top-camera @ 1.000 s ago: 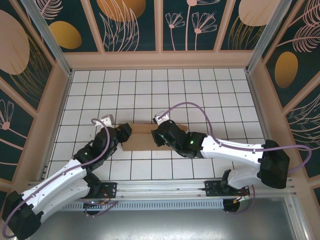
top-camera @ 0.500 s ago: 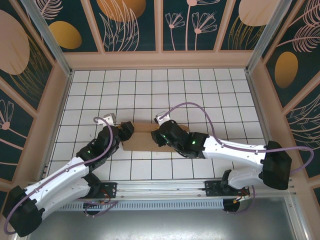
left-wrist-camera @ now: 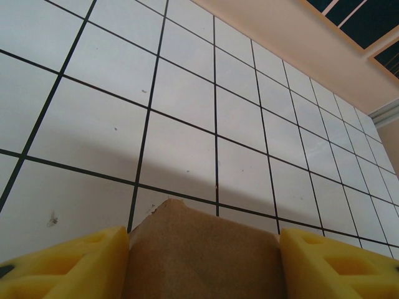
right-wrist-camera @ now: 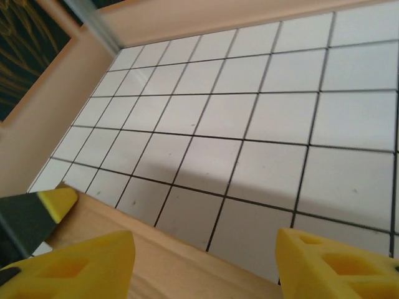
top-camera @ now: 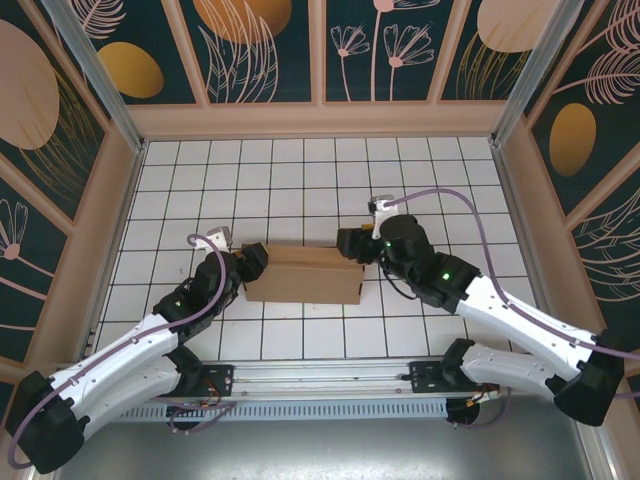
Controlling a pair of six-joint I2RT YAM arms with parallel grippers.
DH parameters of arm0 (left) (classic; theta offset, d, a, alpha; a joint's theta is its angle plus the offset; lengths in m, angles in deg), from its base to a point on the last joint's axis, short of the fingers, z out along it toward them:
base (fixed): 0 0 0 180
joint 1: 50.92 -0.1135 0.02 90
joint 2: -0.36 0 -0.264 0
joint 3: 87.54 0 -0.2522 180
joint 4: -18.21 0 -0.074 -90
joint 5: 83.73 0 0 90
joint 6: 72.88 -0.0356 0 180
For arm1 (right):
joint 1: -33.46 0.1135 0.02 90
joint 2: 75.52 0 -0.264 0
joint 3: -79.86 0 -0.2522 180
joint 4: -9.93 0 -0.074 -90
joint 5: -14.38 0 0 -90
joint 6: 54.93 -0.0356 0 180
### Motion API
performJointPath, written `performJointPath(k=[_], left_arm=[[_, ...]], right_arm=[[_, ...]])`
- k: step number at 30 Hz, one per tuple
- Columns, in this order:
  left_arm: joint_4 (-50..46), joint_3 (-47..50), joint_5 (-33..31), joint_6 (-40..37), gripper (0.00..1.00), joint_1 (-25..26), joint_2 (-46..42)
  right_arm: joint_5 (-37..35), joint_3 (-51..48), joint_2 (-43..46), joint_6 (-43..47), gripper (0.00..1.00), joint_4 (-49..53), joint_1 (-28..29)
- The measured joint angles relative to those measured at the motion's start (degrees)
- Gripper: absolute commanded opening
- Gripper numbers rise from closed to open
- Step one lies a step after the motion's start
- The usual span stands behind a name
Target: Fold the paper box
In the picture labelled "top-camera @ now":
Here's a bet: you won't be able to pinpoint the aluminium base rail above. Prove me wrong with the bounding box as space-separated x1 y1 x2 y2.
49 355 596 401

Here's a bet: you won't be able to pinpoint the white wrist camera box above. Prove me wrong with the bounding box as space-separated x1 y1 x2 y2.
192 227 234 251
367 193 396 226

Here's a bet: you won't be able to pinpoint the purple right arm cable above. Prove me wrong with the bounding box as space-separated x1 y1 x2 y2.
384 187 640 432

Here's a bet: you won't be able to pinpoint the brown cardboard box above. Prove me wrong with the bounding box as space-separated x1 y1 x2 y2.
243 242 365 305

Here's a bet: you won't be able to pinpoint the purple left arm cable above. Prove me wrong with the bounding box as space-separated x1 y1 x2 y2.
7 233 246 469

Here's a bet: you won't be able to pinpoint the wall panel orange circle leaves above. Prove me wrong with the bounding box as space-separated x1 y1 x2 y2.
177 0 321 105

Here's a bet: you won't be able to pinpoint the wall panel with gold oval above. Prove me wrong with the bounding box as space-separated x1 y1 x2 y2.
64 0 201 106

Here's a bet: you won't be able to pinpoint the wall panel pink circle gold lines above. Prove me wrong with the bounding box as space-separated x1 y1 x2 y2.
438 0 556 101

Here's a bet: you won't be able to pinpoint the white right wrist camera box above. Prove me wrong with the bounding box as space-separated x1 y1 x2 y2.
367 193 396 226

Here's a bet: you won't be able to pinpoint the grey metal sheet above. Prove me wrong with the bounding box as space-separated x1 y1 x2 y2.
49 392 614 480

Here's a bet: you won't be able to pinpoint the wall panel large pink circle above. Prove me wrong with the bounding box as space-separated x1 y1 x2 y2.
0 0 111 226

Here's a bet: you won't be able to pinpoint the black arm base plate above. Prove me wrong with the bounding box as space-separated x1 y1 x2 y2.
197 363 236 400
408 358 501 395

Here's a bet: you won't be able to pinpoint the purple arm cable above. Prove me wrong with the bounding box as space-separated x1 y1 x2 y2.
7 233 246 469
384 187 640 432

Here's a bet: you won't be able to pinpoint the slotted grey cable duct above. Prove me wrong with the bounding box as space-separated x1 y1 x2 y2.
119 399 450 422

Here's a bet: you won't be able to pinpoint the aluminium table side rail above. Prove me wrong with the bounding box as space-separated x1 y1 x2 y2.
89 141 147 351
489 141 571 354

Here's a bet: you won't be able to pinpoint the aluminium corner post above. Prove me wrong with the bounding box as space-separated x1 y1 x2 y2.
42 0 147 154
489 0 596 146

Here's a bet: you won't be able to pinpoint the wall panel with pink flowers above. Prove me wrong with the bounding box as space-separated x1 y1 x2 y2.
324 0 464 104

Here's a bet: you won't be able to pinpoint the wall panel gold oval fern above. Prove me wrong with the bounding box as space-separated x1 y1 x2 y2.
527 0 640 217

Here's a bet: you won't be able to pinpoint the wall panel pink leaf outlines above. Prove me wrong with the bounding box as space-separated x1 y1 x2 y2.
569 167 640 357

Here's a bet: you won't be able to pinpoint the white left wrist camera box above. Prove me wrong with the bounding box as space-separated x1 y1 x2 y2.
192 227 234 251

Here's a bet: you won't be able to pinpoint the wall panel pink flower outline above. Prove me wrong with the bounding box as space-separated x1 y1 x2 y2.
0 154 76 366

